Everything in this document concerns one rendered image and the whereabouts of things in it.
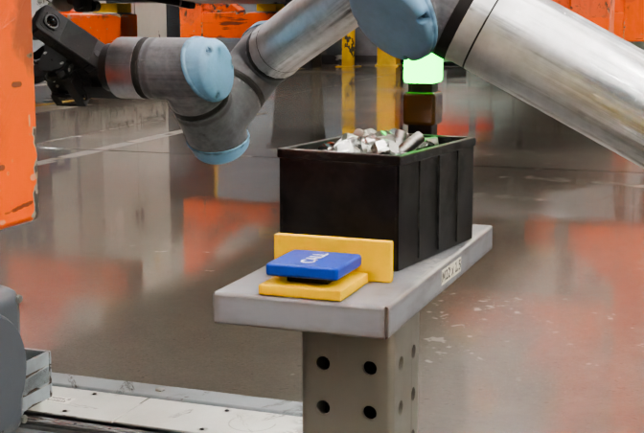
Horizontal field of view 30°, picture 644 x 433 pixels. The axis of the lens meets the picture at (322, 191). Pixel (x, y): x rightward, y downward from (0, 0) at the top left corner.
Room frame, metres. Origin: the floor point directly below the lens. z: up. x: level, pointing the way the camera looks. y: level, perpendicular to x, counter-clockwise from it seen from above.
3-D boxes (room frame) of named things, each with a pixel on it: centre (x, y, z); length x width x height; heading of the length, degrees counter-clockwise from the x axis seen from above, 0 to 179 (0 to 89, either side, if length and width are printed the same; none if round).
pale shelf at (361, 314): (1.25, -0.05, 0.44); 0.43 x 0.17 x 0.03; 160
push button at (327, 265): (1.09, 0.01, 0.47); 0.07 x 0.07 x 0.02; 70
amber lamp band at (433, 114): (1.44, -0.12, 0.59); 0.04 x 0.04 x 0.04; 70
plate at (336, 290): (1.09, 0.01, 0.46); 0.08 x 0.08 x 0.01; 70
